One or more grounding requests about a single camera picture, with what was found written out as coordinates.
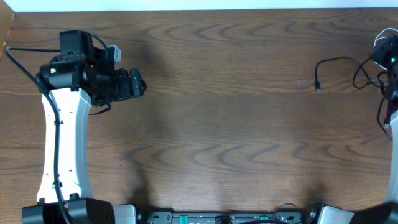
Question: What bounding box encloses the black USB cable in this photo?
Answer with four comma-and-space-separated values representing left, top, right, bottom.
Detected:
313, 56, 388, 94
376, 96, 394, 142

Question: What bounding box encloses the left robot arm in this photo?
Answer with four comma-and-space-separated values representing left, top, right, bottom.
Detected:
22, 30, 147, 223

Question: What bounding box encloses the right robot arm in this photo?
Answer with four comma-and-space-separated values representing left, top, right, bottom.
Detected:
302, 27, 397, 224

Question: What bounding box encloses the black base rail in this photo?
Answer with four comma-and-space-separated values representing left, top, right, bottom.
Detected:
136, 203, 318, 224

